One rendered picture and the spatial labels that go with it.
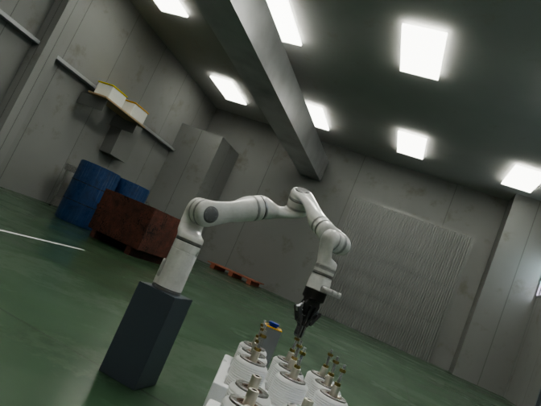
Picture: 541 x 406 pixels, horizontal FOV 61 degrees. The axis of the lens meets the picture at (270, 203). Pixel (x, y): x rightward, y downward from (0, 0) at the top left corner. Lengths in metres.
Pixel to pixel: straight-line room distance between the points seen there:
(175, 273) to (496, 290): 10.25
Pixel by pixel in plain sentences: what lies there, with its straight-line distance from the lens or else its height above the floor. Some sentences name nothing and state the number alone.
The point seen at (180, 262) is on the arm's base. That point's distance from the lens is 1.54.
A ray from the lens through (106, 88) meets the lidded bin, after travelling 9.43.
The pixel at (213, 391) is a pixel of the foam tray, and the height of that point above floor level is 0.16.
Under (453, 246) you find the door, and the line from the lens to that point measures 12.06.
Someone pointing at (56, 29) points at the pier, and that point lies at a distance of 8.82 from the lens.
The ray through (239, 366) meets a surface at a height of 0.23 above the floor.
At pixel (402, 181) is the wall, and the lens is 12.39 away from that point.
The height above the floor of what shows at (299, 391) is 0.24.
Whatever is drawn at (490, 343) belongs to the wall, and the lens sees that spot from 11.38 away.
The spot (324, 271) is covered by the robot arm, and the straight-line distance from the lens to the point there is 1.52.
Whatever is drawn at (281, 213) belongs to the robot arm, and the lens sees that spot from 1.73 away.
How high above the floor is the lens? 0.49
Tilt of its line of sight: 8 degrees up
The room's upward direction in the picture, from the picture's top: 23 degrees clockwise
